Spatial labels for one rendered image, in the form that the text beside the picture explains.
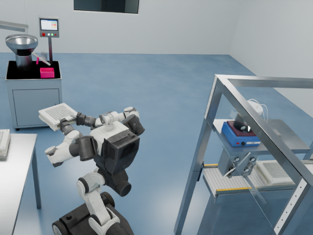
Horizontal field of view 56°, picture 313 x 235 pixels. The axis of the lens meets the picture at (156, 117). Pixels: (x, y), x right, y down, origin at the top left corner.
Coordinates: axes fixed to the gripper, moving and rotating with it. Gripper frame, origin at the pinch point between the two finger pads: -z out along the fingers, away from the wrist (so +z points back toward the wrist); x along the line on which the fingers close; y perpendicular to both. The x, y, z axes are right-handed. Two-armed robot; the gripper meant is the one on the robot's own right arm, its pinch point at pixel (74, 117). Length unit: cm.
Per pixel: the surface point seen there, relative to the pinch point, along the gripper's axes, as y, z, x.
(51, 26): 144, -93, -20
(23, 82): 93, -103, 37
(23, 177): -59, -12, 17
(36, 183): -17, -29, 70
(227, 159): -33, 123, -21
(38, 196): -17, -28, 88
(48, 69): 118, -85, 26
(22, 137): -18.5, -36.6, 18.1
